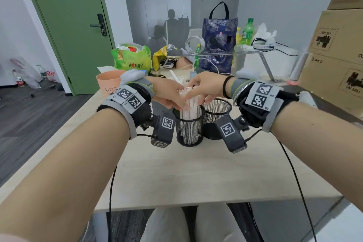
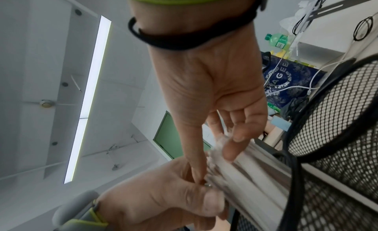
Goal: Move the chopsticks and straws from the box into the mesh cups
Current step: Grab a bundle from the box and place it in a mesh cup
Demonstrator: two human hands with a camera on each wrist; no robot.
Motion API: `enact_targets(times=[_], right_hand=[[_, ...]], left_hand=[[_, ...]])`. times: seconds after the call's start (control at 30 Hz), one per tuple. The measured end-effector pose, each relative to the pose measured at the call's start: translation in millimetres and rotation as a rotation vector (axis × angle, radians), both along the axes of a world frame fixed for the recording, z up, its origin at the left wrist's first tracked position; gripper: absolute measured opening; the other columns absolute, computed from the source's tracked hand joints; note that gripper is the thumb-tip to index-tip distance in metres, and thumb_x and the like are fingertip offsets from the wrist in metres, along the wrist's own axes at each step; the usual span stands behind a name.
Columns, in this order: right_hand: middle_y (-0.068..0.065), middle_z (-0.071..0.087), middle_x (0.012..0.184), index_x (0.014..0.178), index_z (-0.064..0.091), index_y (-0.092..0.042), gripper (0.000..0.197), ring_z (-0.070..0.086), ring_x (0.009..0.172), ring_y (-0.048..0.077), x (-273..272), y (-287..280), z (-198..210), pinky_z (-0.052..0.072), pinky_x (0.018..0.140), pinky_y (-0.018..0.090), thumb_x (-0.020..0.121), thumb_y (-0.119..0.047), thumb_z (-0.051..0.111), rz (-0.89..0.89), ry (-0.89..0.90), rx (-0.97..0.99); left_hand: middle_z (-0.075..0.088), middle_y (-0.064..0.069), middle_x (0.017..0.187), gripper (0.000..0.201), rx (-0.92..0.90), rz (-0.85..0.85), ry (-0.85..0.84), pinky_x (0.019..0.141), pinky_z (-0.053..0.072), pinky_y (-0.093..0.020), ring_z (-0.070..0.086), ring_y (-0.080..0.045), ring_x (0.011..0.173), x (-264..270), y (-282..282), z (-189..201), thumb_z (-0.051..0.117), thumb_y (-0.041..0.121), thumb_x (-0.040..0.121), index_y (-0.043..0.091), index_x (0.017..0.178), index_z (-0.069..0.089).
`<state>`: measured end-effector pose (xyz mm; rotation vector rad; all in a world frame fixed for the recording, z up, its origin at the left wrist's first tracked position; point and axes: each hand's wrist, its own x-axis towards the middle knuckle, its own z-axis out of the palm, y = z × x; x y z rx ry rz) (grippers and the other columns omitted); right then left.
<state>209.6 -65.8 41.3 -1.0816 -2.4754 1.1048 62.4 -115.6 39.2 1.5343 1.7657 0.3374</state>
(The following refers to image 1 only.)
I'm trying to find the yellow snack bag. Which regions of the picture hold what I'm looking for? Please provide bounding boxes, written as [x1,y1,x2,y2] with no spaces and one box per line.
[152,45,178,71]

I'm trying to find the clear tape roll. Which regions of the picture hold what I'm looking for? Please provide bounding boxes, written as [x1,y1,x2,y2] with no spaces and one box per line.
[185,36,205,56]

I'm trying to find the person's left leg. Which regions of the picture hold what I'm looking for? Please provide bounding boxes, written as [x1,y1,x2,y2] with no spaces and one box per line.
[140,207,189,242]

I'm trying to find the clear acrylic desk riser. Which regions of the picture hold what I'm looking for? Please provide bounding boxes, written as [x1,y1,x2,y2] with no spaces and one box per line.
[184,46,287,83]

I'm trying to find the white crumpled plastic bag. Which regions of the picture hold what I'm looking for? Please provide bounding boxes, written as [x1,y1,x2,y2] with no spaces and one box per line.
[251,22,278,45]

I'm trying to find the black desk mat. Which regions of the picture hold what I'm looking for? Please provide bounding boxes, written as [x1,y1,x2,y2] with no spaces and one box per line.
[283,91,363,129]

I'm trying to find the green door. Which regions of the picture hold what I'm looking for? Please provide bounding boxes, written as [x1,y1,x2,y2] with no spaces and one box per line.
[17,0,115,95]

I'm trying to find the person's leg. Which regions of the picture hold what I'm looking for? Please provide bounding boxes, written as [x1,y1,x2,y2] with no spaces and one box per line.
[194,202,239,242]
[140,207,189,242]

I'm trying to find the black camera cable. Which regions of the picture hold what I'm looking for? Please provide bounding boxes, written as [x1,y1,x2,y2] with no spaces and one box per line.
[244,128,317,242]
[109,134,154,242]

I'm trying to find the black mesh cup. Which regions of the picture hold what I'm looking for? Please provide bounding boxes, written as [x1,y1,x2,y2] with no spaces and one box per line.
[172,104,206,147]
[202,98,233,141]

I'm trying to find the blue patterned tote bag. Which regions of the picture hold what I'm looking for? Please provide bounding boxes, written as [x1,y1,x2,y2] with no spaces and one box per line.
[198,2,238,74]

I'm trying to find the black wrist band marker plates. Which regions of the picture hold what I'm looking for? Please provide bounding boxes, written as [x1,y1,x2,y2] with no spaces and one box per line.
[96,77,155,140]
[231,79,301,133]

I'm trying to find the person's left forearm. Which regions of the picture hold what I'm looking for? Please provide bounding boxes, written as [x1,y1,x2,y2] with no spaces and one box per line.
[0,108,130,242]

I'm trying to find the person's left hand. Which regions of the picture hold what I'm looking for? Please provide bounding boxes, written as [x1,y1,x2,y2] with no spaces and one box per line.
[147,77,191,110]

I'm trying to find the beige round pouch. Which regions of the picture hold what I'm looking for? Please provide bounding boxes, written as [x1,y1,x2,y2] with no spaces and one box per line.
[175,58,195,70]

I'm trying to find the white game controller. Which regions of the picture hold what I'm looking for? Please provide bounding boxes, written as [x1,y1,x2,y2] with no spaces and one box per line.
[299,91,318,109]

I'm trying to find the large brown cardboard box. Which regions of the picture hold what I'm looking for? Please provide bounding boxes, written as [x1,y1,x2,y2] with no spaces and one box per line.
[298,52,363,118]
[307,8,363,66]

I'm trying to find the bundle of white paper straws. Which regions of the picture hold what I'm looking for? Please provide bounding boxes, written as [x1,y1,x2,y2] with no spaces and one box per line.
[169,69,183,85]
[177,87,203,146]

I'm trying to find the white low cabinet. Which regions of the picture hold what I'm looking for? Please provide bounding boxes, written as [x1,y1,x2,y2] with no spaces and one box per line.
[241,47,306,81]

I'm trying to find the person's right hand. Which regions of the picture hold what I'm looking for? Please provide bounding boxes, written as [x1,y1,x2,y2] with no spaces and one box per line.
[186,71,226,105]

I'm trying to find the black door lock handle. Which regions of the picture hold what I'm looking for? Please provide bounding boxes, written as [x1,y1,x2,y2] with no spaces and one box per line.
[90,13,108,37]

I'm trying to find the pink plastic bin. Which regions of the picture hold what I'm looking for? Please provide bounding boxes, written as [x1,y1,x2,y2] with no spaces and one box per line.
[96,70,127,99]

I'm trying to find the person's right leg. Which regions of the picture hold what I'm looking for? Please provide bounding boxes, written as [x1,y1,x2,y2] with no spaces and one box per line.
[194,202,239,242]

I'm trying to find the white bag red print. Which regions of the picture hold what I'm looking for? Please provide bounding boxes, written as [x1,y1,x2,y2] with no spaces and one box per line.
[45,70,62,84]

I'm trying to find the black power cable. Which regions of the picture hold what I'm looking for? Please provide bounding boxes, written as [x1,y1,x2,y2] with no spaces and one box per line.
[251,38,298,57]

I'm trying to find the bottle with red label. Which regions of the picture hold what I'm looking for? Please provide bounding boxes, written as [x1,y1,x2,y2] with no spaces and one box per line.
[12,69,25,88]

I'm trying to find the black mesh cup front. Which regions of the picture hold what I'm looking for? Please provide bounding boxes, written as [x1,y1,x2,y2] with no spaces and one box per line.
[172,104,206,147]

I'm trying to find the pale pink sleeve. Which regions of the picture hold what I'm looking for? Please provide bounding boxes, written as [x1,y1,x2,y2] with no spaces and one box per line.
[0,233,32,242]

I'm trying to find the black bracelet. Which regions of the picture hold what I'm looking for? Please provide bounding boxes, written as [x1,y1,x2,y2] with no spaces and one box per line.
[222,75,236,100]

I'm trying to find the green soda bottle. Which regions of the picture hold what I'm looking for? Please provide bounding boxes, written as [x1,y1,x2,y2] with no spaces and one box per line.
[240,18,255,46]

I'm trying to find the dark grey wrist camera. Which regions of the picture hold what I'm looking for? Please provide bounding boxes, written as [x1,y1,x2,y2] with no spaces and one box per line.
[214,116,248,154]
[150,111,174,148]

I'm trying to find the green plastic bag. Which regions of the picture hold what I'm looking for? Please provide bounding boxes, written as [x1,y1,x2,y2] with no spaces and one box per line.
[111,43,152,74]

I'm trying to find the translucent plastic bag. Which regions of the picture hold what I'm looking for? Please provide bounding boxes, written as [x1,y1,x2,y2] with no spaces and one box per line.
[10,57,43,89]

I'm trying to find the white wrist tracker puck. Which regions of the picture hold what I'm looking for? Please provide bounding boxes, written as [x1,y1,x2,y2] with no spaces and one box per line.
[119,68,148,86]
[235,67,260,80]

